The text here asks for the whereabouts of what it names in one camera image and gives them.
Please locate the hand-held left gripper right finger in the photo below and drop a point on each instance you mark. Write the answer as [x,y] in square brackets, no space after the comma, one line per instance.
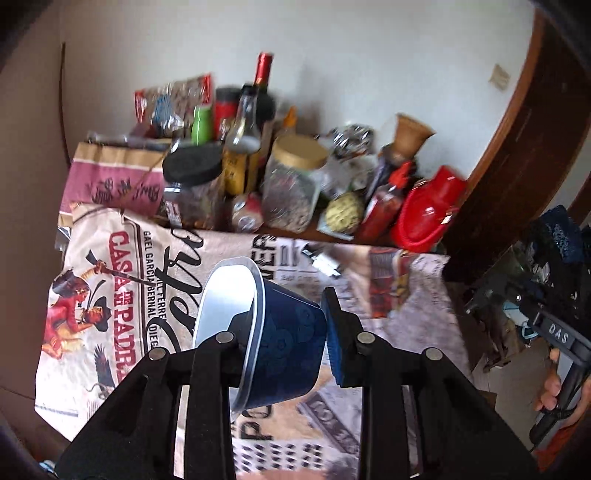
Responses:
[334,341]

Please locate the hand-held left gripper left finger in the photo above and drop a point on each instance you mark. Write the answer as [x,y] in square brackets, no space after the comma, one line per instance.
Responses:
[217,364]

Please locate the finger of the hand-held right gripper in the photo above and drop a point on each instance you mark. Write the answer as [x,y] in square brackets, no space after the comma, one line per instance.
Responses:
[508,288]

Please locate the blue paper bowl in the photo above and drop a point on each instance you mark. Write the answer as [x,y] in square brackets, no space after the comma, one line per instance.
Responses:
[286,346]

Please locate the person's right forearm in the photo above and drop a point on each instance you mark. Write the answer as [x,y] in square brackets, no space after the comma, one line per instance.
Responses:
[570,434]

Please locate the person's right hand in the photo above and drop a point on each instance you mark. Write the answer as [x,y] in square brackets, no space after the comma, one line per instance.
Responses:
[549,390]

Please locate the dark clothing pile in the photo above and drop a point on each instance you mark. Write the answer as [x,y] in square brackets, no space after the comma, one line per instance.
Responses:
[558,230]

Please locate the printed tablecloth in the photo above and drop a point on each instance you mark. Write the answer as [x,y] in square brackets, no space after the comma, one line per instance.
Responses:
[138,295]

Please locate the wooden table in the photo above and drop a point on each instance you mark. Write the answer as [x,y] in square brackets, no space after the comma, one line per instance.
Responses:
[295,234]

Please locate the yellow-green ball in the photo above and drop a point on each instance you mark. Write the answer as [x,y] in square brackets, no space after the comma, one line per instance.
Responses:
[344,214]

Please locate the red sauce bottle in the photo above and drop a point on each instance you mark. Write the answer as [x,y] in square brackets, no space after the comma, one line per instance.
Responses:
[383,207]

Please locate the dark wooden door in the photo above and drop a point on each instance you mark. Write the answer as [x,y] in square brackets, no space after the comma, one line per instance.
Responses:
[531,138]

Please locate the glass jar with tan lid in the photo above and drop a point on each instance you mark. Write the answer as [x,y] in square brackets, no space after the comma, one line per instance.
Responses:
[291,194]

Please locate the red drink can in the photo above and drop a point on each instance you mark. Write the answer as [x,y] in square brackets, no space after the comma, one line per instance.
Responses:
[247,213]

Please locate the jar with black lid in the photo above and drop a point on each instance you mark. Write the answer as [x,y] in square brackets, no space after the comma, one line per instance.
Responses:
[194,184]

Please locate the silver foil bag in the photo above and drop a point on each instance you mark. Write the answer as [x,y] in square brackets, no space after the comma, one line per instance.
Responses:
[352,138]

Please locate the pink printed bag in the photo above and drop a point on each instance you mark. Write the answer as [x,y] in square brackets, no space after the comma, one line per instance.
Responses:
[115,184]

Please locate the clear glass bottle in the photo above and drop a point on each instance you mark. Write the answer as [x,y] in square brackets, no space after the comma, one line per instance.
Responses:
[242,138]

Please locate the orange tipped bottle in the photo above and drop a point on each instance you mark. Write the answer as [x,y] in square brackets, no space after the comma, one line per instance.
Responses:
[291,120]

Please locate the small green bottle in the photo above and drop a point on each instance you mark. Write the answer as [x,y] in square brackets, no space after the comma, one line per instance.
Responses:
[202,124]

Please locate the red canister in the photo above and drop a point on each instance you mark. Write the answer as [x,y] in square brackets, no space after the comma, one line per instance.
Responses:
[226,110]

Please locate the dark wine bottle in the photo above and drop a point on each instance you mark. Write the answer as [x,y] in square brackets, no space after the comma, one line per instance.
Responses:
[263,92]

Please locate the red snack bag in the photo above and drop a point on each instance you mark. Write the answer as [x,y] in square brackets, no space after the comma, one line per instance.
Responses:
[171,104]

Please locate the thin brown stick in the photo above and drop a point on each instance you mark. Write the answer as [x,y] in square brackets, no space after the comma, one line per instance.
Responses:
[63,92]

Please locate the wall switch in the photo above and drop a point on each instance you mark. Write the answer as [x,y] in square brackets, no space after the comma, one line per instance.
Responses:
[500,77]

